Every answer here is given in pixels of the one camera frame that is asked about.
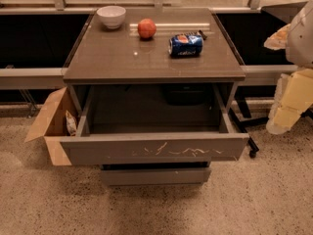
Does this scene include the white ceramic bowl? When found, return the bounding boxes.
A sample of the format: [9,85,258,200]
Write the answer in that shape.
[97,6,126,29]

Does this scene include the grey drawer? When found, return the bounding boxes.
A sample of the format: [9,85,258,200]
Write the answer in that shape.
[61,84,248,165]
[101,162,211,186]

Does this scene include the blue soda can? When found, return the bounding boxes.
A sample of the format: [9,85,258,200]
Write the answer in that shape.
[169,34,203,57]

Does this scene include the grey drawer cabinet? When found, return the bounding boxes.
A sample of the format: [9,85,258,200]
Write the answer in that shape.
[64,8,245,134]

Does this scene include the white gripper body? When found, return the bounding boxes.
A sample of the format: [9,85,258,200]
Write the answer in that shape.
[286,0,313,68]

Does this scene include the crumpled bag in box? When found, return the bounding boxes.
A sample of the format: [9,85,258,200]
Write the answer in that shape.
[66,111,77,136]

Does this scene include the grey lower drawer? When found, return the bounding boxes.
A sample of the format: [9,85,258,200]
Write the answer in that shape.
[101,162,211,186]

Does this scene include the open cardboard box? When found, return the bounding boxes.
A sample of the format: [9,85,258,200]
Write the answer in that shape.
[25,87,78,165]

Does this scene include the red apple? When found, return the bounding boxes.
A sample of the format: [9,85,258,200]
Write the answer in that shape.
[137,19,157,39]

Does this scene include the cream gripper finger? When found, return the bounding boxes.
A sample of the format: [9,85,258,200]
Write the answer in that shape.
[264,23,291,51]
[266,69,313,135]

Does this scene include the dark snack wrapper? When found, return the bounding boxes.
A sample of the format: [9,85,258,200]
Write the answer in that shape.
[187,30,207,40]

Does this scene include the black rolling stand base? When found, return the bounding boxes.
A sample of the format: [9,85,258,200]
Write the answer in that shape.
[229,96,313,159]

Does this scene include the grey top drawer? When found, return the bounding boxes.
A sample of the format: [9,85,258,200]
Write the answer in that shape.
[61,84,248,165]

